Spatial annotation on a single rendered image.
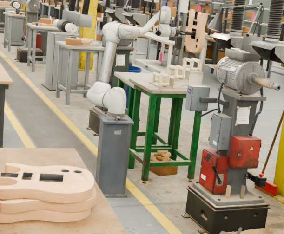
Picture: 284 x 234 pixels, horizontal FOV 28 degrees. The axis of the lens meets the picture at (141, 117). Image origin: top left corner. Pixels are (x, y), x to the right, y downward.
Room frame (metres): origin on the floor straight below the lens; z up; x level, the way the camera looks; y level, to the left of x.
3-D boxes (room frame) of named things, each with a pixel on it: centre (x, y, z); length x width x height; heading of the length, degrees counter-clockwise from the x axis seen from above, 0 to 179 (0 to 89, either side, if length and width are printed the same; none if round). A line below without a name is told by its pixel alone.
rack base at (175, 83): (5.60, -0.30, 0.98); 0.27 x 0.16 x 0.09; 22
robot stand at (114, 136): (4.93, 0.23, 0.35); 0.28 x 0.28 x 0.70; 15
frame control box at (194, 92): (4.53, -0.49, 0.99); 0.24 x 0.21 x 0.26; 22
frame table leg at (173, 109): (5.97, -0.34, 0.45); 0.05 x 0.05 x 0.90; 22
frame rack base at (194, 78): (5.65, -0.44, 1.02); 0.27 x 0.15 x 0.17; 22
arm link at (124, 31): (5.07, 0.20, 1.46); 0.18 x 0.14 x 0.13; 147
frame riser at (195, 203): (4.48, -0.77, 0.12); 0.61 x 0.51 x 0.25; 112
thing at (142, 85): (5.62, -0.21, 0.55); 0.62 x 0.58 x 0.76; 22
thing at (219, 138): (4.42, -0.63, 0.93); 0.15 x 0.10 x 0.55; 22
